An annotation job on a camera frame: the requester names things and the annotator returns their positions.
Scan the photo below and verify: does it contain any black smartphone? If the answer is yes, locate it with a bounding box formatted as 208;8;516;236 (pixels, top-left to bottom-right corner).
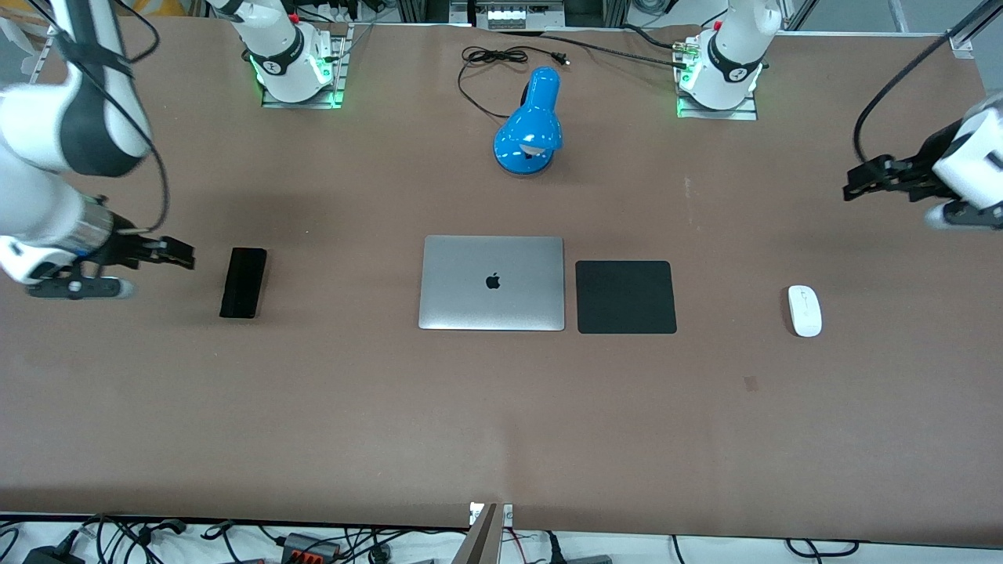
219;248;268;320

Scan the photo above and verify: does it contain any white computer mouse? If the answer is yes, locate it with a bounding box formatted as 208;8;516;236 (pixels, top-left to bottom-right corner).
788;285;823;338

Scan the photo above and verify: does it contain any black mouse pad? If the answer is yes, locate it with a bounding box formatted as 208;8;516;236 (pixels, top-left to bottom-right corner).
575;260;678;335

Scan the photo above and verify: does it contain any black adapter with orange plugs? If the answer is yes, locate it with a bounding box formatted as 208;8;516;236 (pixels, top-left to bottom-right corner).
281;532;343;562

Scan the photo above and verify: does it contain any silver closed laptop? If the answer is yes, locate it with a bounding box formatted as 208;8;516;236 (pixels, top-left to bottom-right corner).
418;235;566;332

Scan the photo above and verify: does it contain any black power adapter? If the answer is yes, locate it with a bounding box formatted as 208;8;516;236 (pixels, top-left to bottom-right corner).
22;544;85;564

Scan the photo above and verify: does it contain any blue desk lamp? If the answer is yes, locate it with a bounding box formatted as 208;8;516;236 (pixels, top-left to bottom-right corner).
493;67;564;176

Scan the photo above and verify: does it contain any brown table cover mat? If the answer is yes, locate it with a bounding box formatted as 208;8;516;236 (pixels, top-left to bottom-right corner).
0;17;1003;547

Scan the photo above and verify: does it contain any white power strip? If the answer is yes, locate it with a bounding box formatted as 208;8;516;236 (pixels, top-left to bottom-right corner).
486;6;567;31

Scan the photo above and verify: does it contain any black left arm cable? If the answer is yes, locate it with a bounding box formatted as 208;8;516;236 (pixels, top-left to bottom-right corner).
853;31;953;163

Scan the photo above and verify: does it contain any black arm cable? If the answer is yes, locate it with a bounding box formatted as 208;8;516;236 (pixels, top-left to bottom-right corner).
853;31;953;163
27;0;172;234

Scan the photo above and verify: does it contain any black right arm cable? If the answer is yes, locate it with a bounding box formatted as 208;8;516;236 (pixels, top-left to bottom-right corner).
27;0;172;234

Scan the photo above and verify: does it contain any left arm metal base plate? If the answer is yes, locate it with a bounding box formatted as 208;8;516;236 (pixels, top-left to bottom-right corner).
675;39;759;121

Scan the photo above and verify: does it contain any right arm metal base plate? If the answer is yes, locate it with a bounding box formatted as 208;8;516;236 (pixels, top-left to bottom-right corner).
260;23;354;110

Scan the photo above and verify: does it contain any black tangled cable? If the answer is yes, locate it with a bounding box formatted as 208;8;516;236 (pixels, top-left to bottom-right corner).
82;513;189;564

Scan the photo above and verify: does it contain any thick black cable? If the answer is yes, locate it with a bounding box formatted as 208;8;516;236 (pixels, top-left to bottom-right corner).
501;22;694;71

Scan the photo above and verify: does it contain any aluminium frame rack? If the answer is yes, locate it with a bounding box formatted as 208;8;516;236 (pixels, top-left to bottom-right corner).
396;0;628;29

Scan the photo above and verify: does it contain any black looped cable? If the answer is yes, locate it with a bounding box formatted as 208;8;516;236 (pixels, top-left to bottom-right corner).
786;538;860;559

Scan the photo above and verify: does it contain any thin black lamp cord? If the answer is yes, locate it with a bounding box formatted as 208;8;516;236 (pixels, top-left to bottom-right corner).
457;45;570;121

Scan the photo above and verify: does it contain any grey aluminium camera post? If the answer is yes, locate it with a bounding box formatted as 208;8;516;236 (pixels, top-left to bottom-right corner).
468;502;514;564

